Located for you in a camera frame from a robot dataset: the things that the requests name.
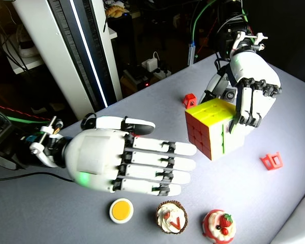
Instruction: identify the black box with red light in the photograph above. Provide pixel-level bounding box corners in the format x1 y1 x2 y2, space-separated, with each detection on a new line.
122 68 151 90

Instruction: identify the white column with black strips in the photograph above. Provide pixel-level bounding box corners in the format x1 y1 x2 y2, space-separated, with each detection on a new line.
12 0 123 120

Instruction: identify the white charger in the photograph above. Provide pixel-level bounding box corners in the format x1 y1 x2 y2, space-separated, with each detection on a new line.
141 51 161 72

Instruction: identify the toy strawberry cream cake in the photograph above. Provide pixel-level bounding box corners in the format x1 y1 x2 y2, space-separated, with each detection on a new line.
202 209 237 244

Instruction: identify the green cable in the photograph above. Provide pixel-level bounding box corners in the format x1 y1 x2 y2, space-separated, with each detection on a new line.
190 0 213 43

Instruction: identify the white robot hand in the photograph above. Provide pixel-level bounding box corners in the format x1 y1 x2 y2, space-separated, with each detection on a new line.
65 113 198 197
198 49 283 135

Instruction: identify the black cable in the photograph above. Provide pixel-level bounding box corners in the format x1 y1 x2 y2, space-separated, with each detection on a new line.
0 172 76 183

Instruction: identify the grey table cloth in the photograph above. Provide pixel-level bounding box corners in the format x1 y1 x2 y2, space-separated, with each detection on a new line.
0 53 305 244

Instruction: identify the Rubik's cube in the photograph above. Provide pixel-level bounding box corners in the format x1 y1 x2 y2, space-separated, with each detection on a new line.
185 98 254 161

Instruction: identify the small red plastic stand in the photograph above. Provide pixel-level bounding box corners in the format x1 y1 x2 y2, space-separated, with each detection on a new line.
182 93 197 109
259 151 284 171

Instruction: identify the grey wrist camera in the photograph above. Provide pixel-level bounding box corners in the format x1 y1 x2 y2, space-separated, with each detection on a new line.
223 87 237 103

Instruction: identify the white button with yellow cap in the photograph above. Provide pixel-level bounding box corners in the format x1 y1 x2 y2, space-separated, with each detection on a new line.
108 198 135 224

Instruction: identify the white power strip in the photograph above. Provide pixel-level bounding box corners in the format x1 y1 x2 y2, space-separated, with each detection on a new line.
152 66 172 79

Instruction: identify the blue white adapter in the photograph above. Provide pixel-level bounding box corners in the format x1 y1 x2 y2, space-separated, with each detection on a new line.
188 40 196 67

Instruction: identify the toy bread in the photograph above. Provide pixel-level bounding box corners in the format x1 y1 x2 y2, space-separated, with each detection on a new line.
104 5 130 18

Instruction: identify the white shoe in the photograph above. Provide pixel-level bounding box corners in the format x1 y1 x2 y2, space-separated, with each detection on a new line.
16 24 40 58

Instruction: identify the toy cupcake brown wrapper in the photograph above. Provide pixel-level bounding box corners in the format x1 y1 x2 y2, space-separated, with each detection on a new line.
156 200 189 235

